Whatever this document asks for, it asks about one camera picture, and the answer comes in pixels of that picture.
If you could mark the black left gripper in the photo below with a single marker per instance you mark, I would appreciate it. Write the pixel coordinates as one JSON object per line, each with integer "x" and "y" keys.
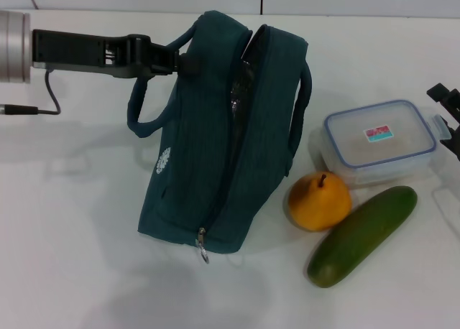
{"x": 79, "y": 52}

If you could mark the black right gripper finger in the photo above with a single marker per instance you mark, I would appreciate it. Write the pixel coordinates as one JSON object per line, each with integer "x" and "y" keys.
{"x": 456, "y": 138}
{"x": 449, "y": 97}

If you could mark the clear lunch box blue seal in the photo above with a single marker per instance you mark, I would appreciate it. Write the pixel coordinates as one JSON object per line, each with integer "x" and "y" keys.
{"x": 381, "y": 138}

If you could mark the dark teal insulated lunch bag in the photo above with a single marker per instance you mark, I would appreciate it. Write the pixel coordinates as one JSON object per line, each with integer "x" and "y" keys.
{"x": 201, "y": 146}

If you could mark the green cucumber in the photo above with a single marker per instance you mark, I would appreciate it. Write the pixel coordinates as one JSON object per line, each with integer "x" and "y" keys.
{"x": 363, "y": 235}

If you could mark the yellow pear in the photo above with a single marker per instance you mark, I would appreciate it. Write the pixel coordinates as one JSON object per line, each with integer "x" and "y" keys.
{"x": 320, "y": 203}

